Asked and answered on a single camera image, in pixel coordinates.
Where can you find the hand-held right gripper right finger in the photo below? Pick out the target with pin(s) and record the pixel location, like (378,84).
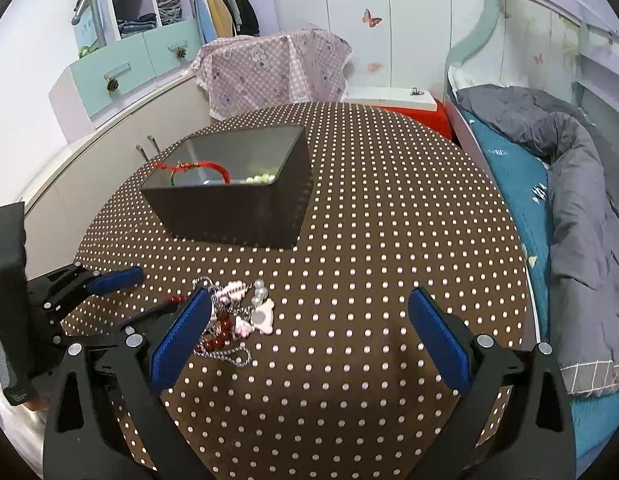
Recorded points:
(439,340)

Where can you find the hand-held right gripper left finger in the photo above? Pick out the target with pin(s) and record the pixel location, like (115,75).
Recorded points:
(182,340)

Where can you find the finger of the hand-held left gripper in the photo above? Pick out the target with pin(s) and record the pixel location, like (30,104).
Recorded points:
(117,279)
(149,316)

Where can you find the dark metal storage box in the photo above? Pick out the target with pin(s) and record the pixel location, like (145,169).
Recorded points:
(239,220)

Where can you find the person's left hand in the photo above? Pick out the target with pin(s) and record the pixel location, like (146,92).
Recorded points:
(35,402)

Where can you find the beige low cabinet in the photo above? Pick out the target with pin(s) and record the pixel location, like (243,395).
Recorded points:
(89,175)

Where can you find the person's light trousers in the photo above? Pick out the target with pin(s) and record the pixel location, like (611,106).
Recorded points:
(9,435)

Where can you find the brown polka dot tablecloth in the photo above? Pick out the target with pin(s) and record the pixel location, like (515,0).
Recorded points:
(364,210)

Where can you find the teal bed sheet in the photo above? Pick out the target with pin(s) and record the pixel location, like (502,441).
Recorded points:
(509,170)

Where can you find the grey duvet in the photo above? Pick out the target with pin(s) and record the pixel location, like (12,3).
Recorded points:
(579,210)

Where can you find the red storage box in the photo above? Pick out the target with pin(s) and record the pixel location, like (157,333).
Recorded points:
(437,117)

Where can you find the white teal shelf unit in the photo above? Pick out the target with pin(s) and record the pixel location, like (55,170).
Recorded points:
(129,55)

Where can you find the green ornament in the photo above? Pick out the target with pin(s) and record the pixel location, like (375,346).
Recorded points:
(87,51)

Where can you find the white board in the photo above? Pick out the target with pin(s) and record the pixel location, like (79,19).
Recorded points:
(384,95)

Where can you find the folded jeans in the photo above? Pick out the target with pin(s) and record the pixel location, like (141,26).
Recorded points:
(137,25)

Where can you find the pink bear print cloth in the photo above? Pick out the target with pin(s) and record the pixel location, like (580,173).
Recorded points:
(269,70)

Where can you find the folded grey clothes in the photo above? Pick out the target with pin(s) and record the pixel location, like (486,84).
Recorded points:
(169,11)

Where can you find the light pink butterfly sticker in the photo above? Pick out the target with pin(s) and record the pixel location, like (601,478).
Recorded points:
(374,68)

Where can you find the light blue hanging garment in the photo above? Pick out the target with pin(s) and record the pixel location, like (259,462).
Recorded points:
(202,10)

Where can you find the hanging clothes row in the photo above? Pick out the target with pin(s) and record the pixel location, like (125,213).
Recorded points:
(218,10)

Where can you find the black hanging jacket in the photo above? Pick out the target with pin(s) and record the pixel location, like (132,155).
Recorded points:
(247,10)

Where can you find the grey hanging garment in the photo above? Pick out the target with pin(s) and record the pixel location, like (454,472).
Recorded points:
(232,0)

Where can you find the dark pink butterfly sticker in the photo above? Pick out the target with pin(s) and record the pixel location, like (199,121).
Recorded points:
(371,18)

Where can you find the white wardrobe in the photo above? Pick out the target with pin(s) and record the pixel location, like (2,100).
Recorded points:
(339,10)

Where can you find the teal bunk bed frame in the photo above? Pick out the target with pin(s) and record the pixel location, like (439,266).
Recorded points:
(482,20)

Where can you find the white bed wall shelf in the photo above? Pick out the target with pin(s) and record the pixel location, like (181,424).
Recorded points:
(604,60)

